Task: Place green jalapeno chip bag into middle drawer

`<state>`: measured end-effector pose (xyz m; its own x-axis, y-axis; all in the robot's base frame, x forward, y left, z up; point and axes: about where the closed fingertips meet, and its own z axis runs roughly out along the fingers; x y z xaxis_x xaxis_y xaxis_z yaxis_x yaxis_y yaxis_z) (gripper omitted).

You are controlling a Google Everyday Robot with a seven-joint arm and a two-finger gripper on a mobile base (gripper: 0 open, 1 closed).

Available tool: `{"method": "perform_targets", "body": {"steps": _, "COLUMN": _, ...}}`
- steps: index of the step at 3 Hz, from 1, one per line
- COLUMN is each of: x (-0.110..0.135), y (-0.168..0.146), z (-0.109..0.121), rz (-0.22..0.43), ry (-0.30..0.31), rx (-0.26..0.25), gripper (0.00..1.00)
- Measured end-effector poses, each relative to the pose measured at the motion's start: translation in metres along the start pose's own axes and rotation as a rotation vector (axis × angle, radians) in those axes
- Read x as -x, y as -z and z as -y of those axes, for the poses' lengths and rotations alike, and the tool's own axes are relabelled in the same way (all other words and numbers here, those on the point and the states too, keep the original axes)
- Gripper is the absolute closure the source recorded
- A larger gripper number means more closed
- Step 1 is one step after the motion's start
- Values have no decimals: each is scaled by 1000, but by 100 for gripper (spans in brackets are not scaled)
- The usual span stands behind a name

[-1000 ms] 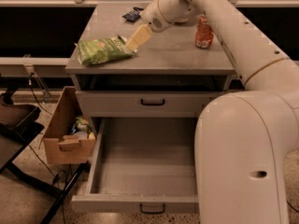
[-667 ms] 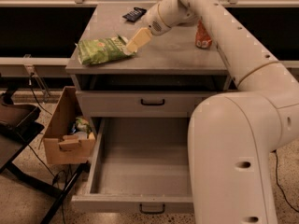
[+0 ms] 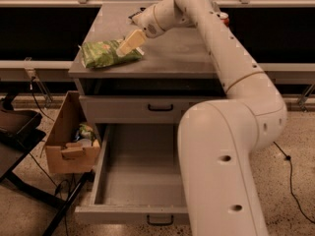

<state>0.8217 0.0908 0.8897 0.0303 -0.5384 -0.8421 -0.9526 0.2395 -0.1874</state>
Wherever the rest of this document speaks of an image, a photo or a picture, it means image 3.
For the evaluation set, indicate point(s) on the cardboard box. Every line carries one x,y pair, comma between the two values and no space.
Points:
62,153

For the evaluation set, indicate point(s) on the closed grey upper drawer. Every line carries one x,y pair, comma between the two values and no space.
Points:
114,109

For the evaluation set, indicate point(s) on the green jalapeno chip bag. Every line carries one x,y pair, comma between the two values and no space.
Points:
101,54

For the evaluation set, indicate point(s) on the orange soda can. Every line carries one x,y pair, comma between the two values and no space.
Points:
224,18

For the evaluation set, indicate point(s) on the dark blue snack bar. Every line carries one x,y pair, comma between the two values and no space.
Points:
140,11

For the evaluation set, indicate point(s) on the black stand with tray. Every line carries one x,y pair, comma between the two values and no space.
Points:
19,136

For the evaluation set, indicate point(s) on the snack items in box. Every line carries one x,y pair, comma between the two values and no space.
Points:
85,135

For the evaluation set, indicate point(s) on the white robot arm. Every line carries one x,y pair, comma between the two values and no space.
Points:
215,138

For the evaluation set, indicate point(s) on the open grey middle drawer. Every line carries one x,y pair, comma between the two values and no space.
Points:
137,178

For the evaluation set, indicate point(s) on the grey drawer cabinet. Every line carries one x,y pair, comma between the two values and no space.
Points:
174,64

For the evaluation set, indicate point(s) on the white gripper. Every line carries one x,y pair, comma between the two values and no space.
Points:
147,21

